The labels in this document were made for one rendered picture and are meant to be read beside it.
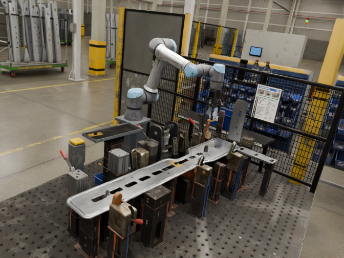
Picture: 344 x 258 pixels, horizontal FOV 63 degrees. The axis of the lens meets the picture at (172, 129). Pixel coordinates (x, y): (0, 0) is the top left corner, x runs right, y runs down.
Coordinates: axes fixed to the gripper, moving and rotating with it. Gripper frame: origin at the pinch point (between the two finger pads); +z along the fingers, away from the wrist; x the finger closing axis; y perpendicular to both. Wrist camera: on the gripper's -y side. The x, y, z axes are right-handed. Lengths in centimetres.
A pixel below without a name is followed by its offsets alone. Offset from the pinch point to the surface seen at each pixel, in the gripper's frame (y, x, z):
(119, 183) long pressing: 73, -13, 26
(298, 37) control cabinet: -668, -107, -60
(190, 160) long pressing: 19.6, -1.0, 26.7
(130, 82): -177, -240, 42
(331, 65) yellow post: -70, 54, -41
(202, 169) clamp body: 29.4, 13.0, 23.8
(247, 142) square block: -37.4, 15.4, 23.7
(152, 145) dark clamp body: 34.2, -22.2, 18.7
